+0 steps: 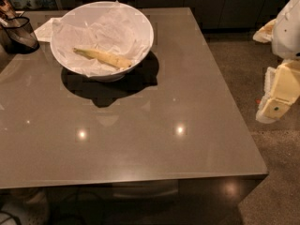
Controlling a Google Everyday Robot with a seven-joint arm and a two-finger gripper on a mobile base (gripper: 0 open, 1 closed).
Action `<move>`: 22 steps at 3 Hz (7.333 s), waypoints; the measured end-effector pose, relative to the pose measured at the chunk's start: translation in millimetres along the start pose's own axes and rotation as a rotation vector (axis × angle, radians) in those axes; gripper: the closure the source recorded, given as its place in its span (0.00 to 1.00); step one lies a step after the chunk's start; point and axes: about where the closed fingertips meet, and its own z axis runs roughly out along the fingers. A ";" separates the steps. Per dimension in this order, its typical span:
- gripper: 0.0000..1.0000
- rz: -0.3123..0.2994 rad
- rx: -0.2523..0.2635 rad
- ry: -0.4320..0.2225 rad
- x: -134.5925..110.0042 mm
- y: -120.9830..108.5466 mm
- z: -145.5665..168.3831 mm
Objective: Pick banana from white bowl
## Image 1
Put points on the black mesh basket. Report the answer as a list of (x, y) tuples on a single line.
[(19, 36)]

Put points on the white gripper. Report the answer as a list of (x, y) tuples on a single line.
[(287, 35)]

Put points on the white paper sheet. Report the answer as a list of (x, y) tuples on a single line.
[(45, 31)]

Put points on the yellow banana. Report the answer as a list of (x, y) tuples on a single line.
[(108, 58)]

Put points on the white bowl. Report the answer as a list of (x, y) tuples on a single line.
[(93, 13)]

